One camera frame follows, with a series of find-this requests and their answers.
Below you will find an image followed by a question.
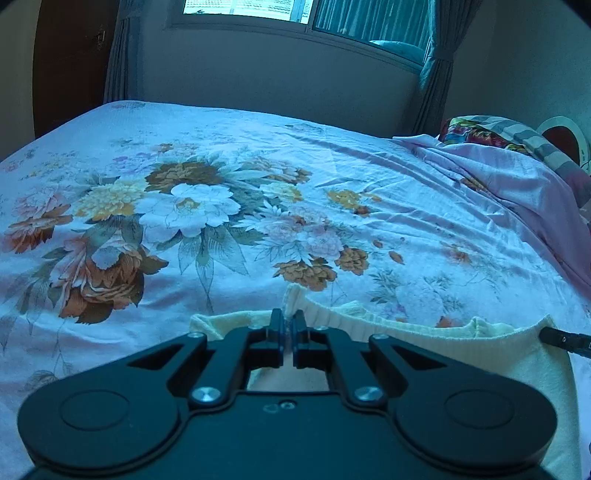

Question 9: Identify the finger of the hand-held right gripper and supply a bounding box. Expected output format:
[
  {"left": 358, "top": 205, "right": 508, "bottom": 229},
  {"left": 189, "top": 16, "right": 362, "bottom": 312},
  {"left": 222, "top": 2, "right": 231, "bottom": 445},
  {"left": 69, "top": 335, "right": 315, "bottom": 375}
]
[{"left": 539, "top": 326, "right": 591, "bottom": 357}]

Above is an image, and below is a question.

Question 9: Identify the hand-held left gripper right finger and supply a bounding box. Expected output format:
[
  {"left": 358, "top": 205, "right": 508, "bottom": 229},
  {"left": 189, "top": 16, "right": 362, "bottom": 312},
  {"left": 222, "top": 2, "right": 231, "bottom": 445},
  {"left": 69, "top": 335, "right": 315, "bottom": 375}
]
[{"left": 293, "top": 309, "right": 447, "bottom": 410}]

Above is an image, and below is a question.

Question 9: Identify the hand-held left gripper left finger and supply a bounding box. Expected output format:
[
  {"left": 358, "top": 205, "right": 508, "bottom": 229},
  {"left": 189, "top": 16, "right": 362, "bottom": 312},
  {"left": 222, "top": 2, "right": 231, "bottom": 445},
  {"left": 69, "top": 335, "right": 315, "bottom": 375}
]
[{"left": 127, "top": 309, "right": 284, "bottom": 410}]

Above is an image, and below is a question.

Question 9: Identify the cream knit sweater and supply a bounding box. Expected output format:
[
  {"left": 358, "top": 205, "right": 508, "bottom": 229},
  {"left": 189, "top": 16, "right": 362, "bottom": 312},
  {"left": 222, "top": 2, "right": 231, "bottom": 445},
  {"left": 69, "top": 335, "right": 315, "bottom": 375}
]
[{"left": 189, "top": 283, "right": 583, "bottom": 480}]

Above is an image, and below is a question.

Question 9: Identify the pink blanket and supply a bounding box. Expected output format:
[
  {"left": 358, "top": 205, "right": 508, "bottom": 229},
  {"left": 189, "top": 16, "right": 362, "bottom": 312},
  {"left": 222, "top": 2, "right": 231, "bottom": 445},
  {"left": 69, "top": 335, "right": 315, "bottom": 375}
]
[{"left": 392, "top": 134, "right": 591, "bottom": 296}]

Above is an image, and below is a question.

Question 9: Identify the bed with floral sheet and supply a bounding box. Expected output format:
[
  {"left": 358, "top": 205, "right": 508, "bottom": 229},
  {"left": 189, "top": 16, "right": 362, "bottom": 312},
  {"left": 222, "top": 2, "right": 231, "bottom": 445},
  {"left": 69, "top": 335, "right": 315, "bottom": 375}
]
[{"left": 0, "top": 99, "right": 591, "bottom": 480}]

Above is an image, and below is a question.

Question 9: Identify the red and white headboard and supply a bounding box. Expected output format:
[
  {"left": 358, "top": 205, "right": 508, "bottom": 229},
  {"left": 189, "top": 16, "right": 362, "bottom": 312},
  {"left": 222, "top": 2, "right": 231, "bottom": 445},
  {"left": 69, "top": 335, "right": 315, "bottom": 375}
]
[{"left": 537, "top": 115, "right": 591, "bottom": 177}]

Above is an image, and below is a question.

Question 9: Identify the striped pillow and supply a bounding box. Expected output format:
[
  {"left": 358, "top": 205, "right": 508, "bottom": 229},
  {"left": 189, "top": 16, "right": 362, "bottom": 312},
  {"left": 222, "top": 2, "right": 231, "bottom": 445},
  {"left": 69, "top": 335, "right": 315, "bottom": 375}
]
[{"left": 438, "top": 115, "right": 591, "bottom": 206}]

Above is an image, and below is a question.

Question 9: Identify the grey curtain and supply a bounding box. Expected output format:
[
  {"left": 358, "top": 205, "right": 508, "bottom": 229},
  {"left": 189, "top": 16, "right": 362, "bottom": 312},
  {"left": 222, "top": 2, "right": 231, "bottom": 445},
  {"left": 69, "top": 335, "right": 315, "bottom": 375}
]
[
  {"left": 104, "top": 0, "right": 145, "bottom": 105},
  {"left": 410, "top": 0, "right": 483, "bottom": 137}
]

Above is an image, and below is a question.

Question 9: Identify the teal cloth bundle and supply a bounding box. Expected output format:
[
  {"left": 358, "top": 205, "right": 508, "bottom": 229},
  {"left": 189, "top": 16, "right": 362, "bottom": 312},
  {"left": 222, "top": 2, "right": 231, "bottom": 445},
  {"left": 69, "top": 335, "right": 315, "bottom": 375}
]
[{"left": 369, "top": 39, "right": 428, "bottom": 64}]

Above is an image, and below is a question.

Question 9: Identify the window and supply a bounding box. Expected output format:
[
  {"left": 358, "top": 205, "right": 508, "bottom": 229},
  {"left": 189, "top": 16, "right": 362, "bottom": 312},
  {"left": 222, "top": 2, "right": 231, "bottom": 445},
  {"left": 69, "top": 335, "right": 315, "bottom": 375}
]
[{"left": 168, "top": 0, "right": 435, "bottom": 70}]

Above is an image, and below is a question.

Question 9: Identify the dark wooden door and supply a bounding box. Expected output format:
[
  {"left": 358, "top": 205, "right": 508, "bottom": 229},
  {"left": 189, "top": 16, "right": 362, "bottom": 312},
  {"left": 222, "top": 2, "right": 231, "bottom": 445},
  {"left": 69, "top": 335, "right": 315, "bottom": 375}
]
[{"left": 33, "top": 0, "right": 120, "bottom": 140}]

